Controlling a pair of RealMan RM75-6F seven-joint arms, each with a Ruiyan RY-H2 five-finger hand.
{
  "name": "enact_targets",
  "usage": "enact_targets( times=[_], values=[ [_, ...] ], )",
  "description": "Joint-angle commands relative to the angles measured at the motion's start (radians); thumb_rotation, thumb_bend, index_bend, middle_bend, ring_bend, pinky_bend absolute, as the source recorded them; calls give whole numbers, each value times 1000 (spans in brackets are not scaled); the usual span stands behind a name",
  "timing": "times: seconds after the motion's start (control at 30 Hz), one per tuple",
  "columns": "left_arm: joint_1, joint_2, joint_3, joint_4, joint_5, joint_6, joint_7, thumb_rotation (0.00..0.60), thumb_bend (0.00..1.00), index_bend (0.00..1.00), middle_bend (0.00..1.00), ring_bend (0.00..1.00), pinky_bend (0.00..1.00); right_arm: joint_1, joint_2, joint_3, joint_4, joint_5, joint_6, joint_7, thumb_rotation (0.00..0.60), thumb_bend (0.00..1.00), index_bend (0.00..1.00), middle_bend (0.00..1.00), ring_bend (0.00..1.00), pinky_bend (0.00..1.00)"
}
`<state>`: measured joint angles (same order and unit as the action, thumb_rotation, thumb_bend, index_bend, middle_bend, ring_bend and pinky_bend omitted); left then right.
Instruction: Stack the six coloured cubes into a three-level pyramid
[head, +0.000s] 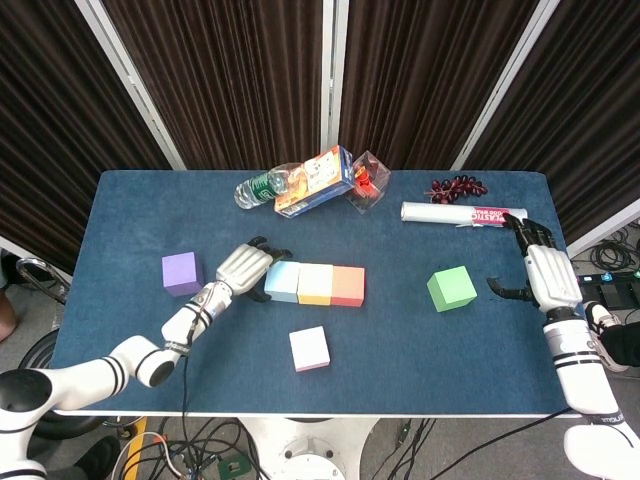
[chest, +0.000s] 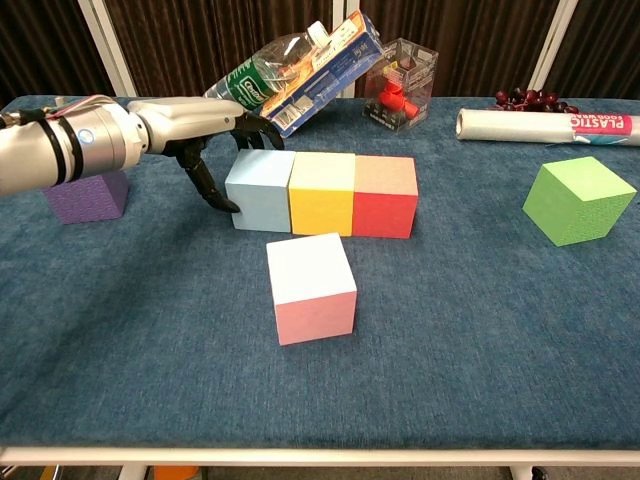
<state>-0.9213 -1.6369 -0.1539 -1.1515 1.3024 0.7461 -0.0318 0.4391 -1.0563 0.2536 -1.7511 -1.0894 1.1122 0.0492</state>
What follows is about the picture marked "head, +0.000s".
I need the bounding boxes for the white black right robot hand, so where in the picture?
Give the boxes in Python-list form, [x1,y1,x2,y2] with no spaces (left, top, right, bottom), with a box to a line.
[487,214,584,321]

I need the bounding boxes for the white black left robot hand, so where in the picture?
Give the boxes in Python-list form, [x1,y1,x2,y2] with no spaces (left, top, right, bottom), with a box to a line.
[215,236,294,304]

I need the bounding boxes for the light blue cube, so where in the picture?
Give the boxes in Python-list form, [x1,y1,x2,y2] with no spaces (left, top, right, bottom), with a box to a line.
[263,260,302,304]

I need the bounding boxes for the purple cube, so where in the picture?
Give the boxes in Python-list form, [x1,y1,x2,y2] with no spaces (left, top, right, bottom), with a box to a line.
[161,251,206,298]

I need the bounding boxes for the yellow cube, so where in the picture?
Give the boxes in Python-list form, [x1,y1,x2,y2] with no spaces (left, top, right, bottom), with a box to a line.
[297,263,335,307]

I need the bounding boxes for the green cube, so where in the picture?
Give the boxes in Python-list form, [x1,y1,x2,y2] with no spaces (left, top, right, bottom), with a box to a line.
[426,265,478,314]

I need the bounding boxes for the pink cube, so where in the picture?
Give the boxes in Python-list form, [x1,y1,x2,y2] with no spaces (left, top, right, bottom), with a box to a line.
[288,325,332,373]

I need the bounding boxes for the red cube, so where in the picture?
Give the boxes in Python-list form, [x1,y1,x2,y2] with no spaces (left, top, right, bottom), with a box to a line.
[330,265,367,308]

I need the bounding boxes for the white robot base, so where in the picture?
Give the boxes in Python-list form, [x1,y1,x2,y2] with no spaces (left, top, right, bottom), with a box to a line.
[239,416,381,480]

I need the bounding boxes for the black power strip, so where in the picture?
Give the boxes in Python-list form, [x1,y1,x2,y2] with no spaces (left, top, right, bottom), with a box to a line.
[574,272,640,291]

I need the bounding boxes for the white sneaker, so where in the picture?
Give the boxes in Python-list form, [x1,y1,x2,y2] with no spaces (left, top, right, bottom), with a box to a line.
[582,300,630,374]

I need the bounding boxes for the clear green-label water bottle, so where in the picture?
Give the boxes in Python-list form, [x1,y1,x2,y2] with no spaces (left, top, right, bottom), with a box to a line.
[233,162,301,211]

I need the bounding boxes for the black trouser leg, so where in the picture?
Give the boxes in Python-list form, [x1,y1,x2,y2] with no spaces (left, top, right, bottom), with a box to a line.
[599,322,640,369]

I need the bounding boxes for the blue orange carton box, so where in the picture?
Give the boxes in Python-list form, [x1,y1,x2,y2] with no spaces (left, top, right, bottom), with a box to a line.
[273,144,355,219]

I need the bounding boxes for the white plastic wrap roll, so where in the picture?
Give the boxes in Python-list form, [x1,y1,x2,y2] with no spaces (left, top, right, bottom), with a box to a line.
[400,201,529,231]

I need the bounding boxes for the dark red grape bunch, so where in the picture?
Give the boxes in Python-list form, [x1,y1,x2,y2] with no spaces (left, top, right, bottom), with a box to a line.
[424,174,489,205]

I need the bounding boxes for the clear box with red toy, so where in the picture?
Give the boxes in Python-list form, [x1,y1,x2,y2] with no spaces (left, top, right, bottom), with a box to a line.
[345,149,392,215]

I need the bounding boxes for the dark brown curtain partition panel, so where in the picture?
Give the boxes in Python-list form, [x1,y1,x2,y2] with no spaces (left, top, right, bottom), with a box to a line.
[329,0,551,171]
[449,0,640,259]
[74,0,334,171]
[0,0,186,274]

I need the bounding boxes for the blue table mat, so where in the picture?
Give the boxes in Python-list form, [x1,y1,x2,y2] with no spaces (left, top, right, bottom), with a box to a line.
[37,169,612,416]

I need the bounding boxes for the green connector box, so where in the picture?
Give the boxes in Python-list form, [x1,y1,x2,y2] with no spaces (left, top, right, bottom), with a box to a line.
[217,455,251,479]

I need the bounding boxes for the black coiled cable bundle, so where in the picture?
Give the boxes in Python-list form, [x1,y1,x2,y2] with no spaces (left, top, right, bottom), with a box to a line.
[589,227,640,274]

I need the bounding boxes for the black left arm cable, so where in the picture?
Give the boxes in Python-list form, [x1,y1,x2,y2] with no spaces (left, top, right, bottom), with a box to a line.
[178,299,206,419]

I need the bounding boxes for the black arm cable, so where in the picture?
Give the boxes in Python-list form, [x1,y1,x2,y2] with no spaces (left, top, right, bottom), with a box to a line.
[494,407,576,441]
[178,299,206,419]

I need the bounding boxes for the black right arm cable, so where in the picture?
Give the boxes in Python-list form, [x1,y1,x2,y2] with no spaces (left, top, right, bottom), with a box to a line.
[494,407,576,441]

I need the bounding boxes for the tangled floor cables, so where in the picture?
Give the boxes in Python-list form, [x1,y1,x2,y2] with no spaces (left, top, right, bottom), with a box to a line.
[114,417,261,480]

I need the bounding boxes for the chrome metal frame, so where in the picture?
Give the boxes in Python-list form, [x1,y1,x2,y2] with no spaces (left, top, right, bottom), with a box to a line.
[18,257,69,305]

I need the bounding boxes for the black hose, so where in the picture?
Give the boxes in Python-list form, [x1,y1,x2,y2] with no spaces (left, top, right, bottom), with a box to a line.
[34,412,104,441]

